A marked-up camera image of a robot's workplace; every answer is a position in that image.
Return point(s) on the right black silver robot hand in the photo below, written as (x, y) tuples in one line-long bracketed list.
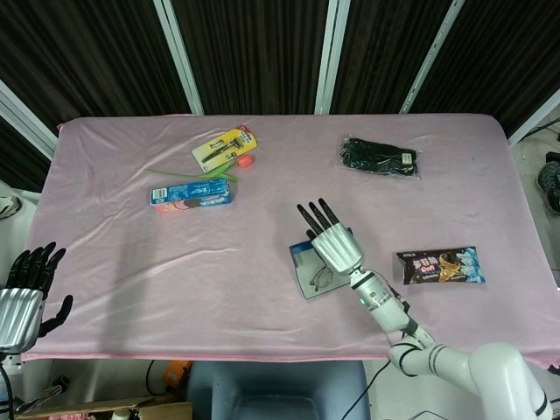
[(339, 249)]

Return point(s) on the pink tablecloth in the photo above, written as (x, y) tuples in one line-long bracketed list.
[(197, 297)]

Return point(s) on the white metal frame post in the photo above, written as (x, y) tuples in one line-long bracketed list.
[(26, 122), (433, 61), (330, 57), (177, 52), (536, 116)]

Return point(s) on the grey-blue chair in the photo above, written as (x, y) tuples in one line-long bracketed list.
[(280, 389)]

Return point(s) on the brown blue snack bag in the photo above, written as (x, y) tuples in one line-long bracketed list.
[(442, 267)]

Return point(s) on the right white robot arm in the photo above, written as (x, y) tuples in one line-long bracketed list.
[(385, 306)]

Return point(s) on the artificial red tulip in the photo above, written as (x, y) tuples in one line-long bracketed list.
[(246, 162)]

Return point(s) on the dark sneaker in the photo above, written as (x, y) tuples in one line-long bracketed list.
[(550, 184)]

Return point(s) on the white sneaker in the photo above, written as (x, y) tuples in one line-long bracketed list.
[(8, 206)]

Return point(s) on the blue pink cookie box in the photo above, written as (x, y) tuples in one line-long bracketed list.
[(192, 197)]

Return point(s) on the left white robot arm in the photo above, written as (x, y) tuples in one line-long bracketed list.
[(4, 385)]

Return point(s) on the cardboard box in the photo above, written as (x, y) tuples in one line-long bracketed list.
[(153, 410)]

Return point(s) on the yellow razor blister pack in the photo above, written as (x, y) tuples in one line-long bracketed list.
[(224, 146)]

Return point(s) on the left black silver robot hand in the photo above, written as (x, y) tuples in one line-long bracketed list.
[(17, 312)]

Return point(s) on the blue rectangular box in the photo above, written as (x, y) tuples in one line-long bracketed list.
[(304, 258)]

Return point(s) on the black gloves in plastic bag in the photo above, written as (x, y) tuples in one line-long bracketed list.
[(376, 155)]

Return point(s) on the orange device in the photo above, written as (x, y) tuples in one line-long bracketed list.
[(175, 374)]

